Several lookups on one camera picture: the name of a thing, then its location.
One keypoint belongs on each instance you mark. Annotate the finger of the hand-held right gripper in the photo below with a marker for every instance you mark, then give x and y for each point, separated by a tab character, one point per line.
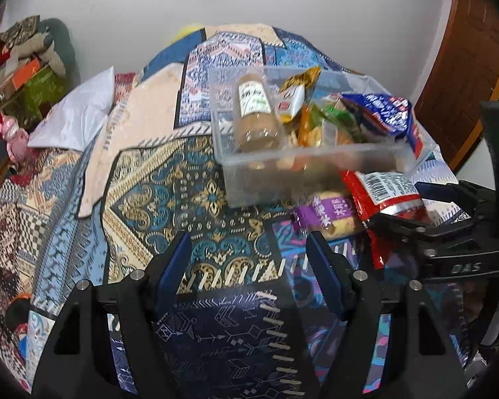
436	192
403	225

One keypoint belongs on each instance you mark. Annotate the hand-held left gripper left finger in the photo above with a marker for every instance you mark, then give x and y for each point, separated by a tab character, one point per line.
174	268

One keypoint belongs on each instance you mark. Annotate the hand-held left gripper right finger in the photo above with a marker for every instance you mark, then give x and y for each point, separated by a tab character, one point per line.
325	276

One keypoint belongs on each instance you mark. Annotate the red snack packet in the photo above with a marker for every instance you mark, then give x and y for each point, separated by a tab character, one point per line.
382	193

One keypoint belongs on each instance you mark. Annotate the purple label snack packet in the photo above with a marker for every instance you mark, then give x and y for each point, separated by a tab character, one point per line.
337	216

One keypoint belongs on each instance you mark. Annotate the blue chip packet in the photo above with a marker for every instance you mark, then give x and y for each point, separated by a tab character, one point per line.
382	120

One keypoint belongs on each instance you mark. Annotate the clear plastic container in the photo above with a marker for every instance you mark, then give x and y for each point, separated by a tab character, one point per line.
274	174

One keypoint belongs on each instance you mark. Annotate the green snack packet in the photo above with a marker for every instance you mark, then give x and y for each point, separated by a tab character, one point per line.
341	118

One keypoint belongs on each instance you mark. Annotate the clear packet of beige snacks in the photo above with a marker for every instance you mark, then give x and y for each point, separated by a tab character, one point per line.
293	160

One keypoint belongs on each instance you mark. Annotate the yellow snack packet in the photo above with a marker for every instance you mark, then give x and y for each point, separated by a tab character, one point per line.
297	95

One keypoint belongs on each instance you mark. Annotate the brown drink bottle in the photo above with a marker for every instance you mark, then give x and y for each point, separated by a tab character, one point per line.
258	110

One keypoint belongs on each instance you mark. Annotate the patchwork printed blanket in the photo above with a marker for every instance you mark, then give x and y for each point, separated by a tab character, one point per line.
158	183

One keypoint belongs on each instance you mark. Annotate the wooden door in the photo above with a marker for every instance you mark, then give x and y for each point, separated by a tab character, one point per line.
465	75

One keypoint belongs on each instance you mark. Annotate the white pillow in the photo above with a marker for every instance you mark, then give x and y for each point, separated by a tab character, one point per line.
77	114

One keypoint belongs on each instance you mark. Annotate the red patterned pillow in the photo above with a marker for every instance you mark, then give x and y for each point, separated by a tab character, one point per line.
125	82

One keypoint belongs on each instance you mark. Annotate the pink plush toy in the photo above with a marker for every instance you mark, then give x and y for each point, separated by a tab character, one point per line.
14	139

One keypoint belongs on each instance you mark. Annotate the yellow round object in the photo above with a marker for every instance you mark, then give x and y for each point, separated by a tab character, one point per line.
188	34

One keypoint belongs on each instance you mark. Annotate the grey cushion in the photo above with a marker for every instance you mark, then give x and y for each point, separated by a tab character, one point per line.
64	50

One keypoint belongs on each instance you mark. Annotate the orange box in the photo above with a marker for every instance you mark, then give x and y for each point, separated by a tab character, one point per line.
25	74

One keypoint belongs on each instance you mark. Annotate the grey plush toy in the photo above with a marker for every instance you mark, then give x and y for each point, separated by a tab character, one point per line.
35	50

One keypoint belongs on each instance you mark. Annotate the patterned folded cloth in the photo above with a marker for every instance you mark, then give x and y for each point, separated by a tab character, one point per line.
18	29

